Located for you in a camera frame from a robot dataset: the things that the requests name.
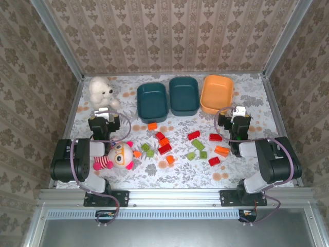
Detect large orange lego brick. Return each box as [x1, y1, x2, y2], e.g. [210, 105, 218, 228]
[215, 145, 231, 156]

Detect long green lego brick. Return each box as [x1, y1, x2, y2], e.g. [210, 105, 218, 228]
[191, 139, 206, 152]

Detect large red lego brick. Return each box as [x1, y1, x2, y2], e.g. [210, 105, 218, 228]
[157, 143, 173, 155]

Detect white plush bear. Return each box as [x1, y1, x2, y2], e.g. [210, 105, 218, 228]
[88, 76, 121, 110]

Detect pink striped plush doll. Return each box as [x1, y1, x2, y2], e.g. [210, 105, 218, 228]
[93, 140, 136, 172]

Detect orange plastic container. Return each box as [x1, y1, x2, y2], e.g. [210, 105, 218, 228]
[199, 74, 234, 116]

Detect teal plastic container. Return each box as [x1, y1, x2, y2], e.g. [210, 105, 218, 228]
[169, 76, 200, 117]
[136, 82, 170, 124]

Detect floral table cover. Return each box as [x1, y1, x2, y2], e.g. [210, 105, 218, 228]
[51, 73, 296, 190]

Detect black connector box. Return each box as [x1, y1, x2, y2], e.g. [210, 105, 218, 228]
[238, 209, 258, 223]
[95, 209, 117, 224]

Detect steel sheet shelf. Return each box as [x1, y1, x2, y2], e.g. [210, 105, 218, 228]
[23, 208, 329, 247]

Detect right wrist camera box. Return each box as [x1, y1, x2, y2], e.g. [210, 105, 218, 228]
[230, 105, 247, 123]

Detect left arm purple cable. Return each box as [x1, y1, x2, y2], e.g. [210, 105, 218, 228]
[69, 111, 132, 227]

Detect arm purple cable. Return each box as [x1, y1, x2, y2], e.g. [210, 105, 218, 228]
[69, 111, 132, 227]
[214, 107, 295, 226]

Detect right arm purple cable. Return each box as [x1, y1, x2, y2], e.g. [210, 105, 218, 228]
[214, 107, 295, 226]

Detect aluminium table side rail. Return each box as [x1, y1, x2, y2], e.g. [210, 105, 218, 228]
[261, 74, 304, 187]
[48, 76, 85, 188]

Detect aluminium table end rail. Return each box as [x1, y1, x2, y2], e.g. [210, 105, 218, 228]
[83, 72, 264, 77]

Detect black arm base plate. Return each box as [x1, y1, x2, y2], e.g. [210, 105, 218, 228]
[220, 189, 268, 207]
[83, 190, 129, 207]

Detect aluminium frame post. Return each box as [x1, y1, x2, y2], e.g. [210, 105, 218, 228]
[30, 0, 85, 79]
[262, 0, 313, 77]

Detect aluminium mounting rail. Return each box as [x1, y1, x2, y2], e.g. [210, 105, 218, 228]
[38, 188, 313, 207]

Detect slotted grey cable duct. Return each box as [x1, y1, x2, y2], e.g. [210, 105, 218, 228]
[47, 208, 241, 220]

